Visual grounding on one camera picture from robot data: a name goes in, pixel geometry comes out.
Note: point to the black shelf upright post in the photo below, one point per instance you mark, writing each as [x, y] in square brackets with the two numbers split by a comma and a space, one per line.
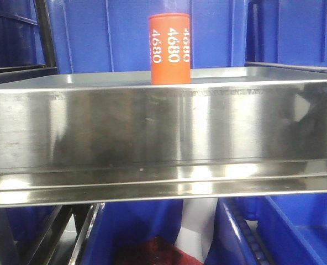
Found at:
[45, 32]

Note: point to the blue bin upper middle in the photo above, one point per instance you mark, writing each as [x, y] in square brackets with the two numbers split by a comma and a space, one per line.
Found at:
[112, 36]

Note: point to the blue bin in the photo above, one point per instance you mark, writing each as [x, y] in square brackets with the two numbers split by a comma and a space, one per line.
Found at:
[130, 223]
[292, 228]
[112, 36]
[287, 32]
[20, 42]

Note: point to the stainless steel shelf tray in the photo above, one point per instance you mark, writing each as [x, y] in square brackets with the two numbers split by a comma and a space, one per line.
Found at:
[101, 137]

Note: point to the blue bin lower middle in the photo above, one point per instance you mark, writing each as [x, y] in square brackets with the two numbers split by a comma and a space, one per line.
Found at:
[130, 223]

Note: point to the steel shelf rail lower left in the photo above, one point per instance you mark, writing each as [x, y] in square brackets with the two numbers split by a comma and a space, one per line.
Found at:
[64, 236]

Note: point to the blue bin upper right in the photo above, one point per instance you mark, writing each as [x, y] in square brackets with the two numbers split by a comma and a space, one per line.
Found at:
[287, 32]

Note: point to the orange cylindrical capacitor 4680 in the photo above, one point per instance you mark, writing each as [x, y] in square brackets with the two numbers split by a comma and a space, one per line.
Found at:
[170, 48]

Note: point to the blue bin upper left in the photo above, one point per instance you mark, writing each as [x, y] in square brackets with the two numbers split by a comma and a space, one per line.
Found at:
[20, 42]

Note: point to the blue bin lower right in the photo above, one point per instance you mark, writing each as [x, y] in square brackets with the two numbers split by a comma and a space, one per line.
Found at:
[292, 228]

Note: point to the dark red cloth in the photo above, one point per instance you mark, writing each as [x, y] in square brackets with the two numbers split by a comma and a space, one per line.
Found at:
[154, 251]

